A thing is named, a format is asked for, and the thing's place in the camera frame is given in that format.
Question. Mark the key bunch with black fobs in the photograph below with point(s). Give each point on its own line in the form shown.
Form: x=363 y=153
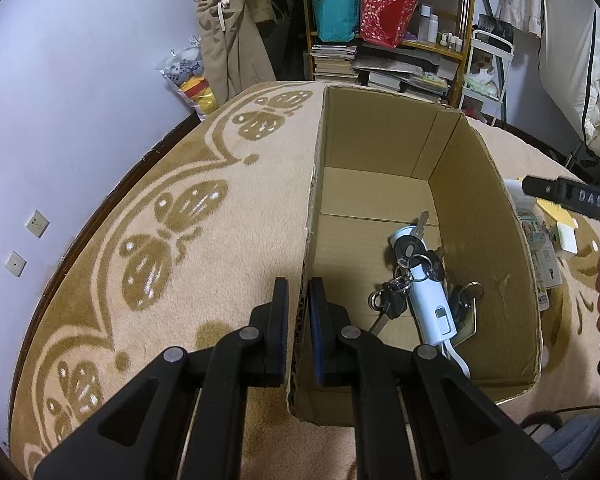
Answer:
x=409 y=249

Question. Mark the grey blue cloth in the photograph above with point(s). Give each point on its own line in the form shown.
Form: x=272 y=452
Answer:
x=575 y=440

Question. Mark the messy pile of books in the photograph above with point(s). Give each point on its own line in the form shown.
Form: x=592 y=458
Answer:
x=405 y=77

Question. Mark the tan printed tote bag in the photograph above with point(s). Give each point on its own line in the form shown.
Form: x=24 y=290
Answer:
x=262 y=5

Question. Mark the white remote control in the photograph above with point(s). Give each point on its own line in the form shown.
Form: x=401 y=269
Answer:
x=547 y=270

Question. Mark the small white wall charger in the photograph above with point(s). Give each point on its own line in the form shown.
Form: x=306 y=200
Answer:
x=566 y=240

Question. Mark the cream padded folding chair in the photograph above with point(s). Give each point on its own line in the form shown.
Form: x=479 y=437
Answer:
x=570 y=60

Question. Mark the yellow oval lid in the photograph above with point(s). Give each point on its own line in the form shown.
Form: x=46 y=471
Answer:
x=555 y=212

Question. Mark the beige hanging coat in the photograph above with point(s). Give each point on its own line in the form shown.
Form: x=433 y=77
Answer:
x=230 y=50

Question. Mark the neat stack of books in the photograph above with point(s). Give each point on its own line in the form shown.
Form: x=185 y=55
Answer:
x=332 y=62

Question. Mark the light blue handheld device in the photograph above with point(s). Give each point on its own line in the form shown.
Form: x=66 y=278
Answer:
x=430 y=305

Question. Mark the brown cardboard box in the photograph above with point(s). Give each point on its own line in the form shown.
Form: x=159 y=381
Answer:
x=470 y=185

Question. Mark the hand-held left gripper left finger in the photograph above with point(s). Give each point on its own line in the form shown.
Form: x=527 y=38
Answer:
x=279 y=340

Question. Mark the clear bag of plush toys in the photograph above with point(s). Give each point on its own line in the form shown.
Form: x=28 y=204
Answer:
x=195 y=85

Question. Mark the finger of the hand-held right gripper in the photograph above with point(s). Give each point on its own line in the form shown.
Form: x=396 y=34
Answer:
x=545 y=187

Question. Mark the white wall socket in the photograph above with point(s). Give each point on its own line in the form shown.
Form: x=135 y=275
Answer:
x=16 y=263
x=37 y=223

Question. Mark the wooden shelf rack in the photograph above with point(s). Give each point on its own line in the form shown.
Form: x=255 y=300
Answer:
x=432 y=49

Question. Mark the white metal cart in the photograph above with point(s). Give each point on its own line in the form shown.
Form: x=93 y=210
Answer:
x=492 y=40

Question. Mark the black hanging garment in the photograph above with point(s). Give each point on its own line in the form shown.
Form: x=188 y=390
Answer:
x=285 y=45

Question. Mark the teal shopping bag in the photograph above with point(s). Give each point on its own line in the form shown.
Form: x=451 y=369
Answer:
x=335 y=15

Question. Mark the black printed bag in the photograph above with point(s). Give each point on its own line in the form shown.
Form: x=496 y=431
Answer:
x=495 y=24

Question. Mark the short white bottle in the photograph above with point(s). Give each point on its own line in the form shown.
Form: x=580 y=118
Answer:
x=434 y=29

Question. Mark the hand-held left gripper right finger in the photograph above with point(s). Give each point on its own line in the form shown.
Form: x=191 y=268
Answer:
x=316 y=340

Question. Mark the red patterned gift bag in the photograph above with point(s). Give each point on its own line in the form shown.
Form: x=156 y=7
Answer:
x=385 y=15

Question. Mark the pale green pack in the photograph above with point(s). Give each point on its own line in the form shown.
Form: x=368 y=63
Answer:
x=482 y=85

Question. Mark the tall white bottle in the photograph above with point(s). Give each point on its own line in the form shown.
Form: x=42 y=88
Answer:
x=425 y=22

